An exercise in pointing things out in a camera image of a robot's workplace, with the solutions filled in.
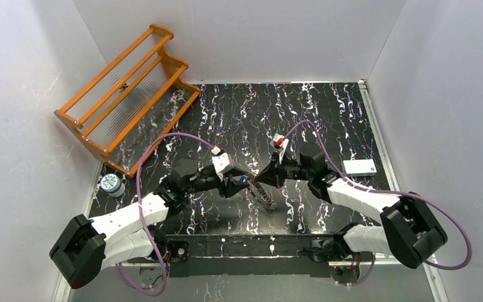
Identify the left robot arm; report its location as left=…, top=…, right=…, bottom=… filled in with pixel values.
left=49, top=158, right=250, bottom=289

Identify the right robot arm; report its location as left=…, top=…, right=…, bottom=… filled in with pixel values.
left=256, top=152, right=448, bottom=269

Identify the white box red label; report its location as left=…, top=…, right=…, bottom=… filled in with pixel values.
left=341, top=159, right=377, bottom=177

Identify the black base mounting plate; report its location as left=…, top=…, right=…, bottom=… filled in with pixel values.
left=126, top=234, right=361, bottom=288

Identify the small patterned round jar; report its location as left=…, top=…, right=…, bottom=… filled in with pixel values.
left=99, top=174, right=126, bottom=198

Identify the orange wooden rack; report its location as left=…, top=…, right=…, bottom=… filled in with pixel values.
left=54, top=24, right=200, bottom=177

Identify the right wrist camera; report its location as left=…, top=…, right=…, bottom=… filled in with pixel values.
left=270, top=133, right=289, bottom=164

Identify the aluminium frame rail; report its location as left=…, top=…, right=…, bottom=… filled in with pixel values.
left=52, top=235, right=448, bottom=302

